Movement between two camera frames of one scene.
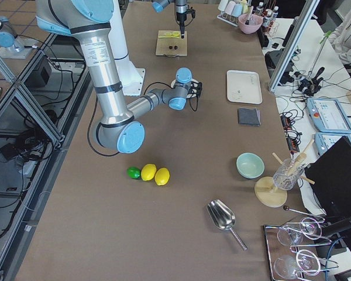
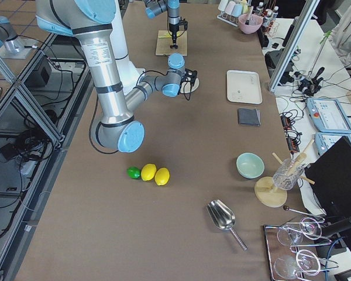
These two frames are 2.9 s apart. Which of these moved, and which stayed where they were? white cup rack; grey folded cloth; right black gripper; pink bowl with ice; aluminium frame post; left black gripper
Moved: right black gripper; left black gripper
Stayed: white cup rack; aluminium frame post; pink bowl with ice; grey folded cloth
